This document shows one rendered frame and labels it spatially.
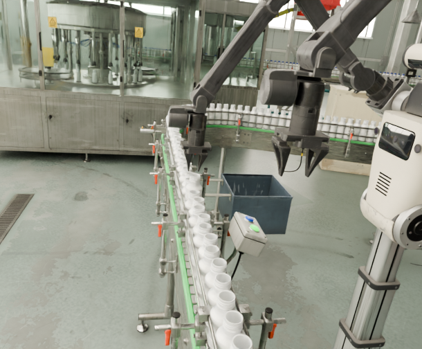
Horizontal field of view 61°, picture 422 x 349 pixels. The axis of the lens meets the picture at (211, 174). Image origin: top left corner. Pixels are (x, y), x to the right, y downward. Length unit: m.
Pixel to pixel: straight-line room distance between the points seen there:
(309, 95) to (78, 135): 4.21
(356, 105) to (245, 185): 3.53
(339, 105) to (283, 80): 4.65
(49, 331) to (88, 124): 2.89
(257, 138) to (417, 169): 2.02
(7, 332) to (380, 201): 2.08
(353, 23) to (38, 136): 4.42
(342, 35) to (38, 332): 2.18
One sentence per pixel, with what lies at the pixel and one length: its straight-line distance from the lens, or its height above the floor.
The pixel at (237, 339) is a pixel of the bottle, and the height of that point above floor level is 1.15.
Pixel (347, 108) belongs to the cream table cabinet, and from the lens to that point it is 5.39.
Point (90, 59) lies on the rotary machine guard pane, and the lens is 4.63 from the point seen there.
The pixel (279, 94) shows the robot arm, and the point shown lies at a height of 1.57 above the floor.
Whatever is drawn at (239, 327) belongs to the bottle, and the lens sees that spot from 0.73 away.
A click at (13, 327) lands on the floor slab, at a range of 2.51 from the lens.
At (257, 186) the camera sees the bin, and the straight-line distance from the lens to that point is 2.12.
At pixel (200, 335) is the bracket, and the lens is 0.86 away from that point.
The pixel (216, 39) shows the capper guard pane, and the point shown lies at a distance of 6.57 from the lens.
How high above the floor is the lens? 1.66
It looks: 21 degrees down
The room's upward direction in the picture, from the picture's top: 6 degrees clockwise
